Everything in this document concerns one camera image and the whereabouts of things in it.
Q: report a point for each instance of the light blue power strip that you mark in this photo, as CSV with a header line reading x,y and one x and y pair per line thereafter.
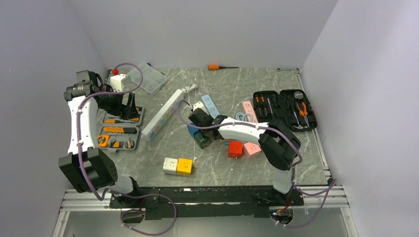
x,y
214,112

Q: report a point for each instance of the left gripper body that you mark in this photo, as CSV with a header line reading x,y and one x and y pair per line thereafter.
x,y
112,104

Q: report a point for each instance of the orange handled screwdriver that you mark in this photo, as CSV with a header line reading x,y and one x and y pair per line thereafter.
x,y
218,67

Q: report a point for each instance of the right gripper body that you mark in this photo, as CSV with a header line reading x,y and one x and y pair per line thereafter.
x,y
204,130

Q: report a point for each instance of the pink power strip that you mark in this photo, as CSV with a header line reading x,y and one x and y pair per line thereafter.
x,y
249,112

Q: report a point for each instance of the dark green cube socket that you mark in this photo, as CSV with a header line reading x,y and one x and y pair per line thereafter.
x,y
201,140

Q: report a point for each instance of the blue cube socket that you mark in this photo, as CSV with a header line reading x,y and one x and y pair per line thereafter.
x,y
193,132

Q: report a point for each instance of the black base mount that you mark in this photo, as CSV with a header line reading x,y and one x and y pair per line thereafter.
x,y
210,201

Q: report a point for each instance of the grey tool tray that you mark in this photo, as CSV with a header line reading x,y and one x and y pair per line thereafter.
x,y
117,134

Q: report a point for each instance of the red cube socket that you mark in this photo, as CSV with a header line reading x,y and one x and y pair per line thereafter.
x,y
235,149

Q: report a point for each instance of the clear plastic organizer box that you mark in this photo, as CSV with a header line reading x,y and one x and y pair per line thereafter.
x,y
152,79

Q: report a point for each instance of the blue red pen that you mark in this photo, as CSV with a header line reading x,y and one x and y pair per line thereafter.
x,y
101,99

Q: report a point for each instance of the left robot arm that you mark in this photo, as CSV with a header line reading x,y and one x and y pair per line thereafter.
x,y
86,166

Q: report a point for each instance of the black tool case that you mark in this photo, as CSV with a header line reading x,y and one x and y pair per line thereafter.
x,y
292,106

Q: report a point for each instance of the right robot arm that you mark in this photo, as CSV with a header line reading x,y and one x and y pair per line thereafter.
x,y
277,142

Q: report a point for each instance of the white power strip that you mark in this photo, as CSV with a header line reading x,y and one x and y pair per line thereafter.
x,y
156,123

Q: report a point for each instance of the white cube socket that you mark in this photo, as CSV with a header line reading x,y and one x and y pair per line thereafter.
x,y
170,166

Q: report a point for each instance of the yellow cube socket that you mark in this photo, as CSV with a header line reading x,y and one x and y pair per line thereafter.
x,y
184,167

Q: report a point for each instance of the pink cube socket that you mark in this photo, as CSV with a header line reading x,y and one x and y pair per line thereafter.
x,y
251,150

